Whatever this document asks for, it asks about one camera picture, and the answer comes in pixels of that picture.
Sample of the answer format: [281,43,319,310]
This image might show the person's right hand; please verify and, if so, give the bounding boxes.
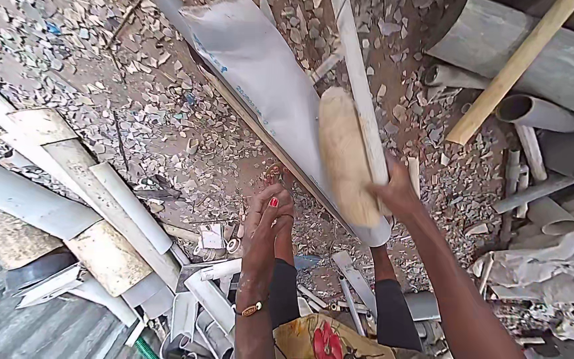
[367,150,422,224]

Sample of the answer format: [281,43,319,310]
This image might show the person's left hand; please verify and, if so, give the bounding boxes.
[241,182,296,280]

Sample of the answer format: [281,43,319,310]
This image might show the tan rounded wooden block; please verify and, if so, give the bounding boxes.
[318,87,382,229]

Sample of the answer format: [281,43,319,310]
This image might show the long white pole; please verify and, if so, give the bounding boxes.
[331,0,390,187]

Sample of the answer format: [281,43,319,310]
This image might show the person's left forearm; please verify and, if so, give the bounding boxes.
[235,274,276,359]

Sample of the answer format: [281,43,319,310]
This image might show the person's right forearm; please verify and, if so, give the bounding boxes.
[403,202,528,359]

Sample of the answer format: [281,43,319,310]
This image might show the white square plastic box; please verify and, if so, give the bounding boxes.
[198,222,227,249]

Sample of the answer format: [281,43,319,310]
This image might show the blue plastic scrap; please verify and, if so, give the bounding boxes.
[295,255,322,271]

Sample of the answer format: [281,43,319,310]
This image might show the long brown wooden beam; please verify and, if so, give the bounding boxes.
[190,46,362,240]

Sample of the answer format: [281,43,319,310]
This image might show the short white plastic tube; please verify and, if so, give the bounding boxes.
[199,258,243,281]

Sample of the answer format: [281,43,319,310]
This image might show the white flat plastic panel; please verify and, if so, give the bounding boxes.
[331,250,378,320]

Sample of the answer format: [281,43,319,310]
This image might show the white plastic channel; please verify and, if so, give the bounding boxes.
[184,271,238,336]
[170,291,199,343]

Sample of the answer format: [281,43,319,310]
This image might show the small grey pipe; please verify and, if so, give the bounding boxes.
[424,64,491,91]

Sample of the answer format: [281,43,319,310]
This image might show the flattened grey pipe, blue print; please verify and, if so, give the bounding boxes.
[153,0,392,248]

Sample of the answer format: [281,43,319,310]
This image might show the person's legs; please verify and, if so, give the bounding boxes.
[265,164,424,353]

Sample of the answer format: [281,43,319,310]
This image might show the thin light grey tube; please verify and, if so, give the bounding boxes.
[339,277,366,338]

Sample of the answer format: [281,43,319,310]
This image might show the person's body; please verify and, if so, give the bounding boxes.
[272,312,434,359]

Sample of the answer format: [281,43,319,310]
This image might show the thin whitish stick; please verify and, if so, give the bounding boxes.
[516,165,530,219]

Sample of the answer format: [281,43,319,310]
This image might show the white wooden stick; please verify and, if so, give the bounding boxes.
[515,124,548,182]

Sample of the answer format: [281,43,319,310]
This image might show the short white pipe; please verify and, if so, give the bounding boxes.
[89,162,173,255]

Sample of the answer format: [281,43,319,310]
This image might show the thin grey pipe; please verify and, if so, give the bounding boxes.
[493,174,574,214]

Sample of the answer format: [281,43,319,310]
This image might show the pile of plastic shards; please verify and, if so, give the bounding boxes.
[0,0,574,345]

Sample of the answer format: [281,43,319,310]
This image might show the short light grey pipe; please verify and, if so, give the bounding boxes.
[122,272,175,320]

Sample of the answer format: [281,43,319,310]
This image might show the yellowish wooden plank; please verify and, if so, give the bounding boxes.
[446,0,574,146]

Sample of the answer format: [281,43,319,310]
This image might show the long beige dirty pipe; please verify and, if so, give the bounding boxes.
[43,139,181,293]

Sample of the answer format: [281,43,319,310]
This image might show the short grey-beige pipe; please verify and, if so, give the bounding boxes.
[526,196,574,236]

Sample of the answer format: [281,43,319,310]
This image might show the grey pipe with open end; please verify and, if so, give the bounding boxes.
[496,94,574,133]

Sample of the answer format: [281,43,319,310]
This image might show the wide dark grey pipe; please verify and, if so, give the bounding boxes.
[537,123,574,184]

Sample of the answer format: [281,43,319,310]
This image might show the short yellow-stained beige pipe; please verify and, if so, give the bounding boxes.
[64,219,153,298]

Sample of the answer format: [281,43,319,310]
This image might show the large grey pipe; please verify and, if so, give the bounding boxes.
[426,0,574,124]

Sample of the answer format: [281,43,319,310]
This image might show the crumpled whitish plastic sheet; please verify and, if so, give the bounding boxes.
[471,219,574,308]

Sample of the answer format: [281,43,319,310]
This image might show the white plastic strip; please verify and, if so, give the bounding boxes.
[69,273,139,328]

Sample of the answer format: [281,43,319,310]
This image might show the broken white plastic piece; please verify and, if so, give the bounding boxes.
[14,263,84,310]

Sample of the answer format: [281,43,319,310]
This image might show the dark blue-grey pipe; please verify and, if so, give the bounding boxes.
[4,248,78,296]

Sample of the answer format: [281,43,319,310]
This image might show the thick pale grey pipe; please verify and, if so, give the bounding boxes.
[0,163,103,241]

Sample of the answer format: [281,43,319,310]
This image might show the short beige stained collar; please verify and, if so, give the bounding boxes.
[7,108,79,147]

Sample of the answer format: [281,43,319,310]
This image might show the long white pipe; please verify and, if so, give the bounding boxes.
[0,61,96,207]

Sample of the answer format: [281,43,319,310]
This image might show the thick brown-stained beige pipe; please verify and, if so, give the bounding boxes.
[0,194,64,271]

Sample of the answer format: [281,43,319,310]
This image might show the grey corrugated sheet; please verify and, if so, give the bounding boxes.
[0,233,162,359]

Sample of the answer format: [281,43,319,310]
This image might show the green ribbed hose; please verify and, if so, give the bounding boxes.
[134,336,160,359]

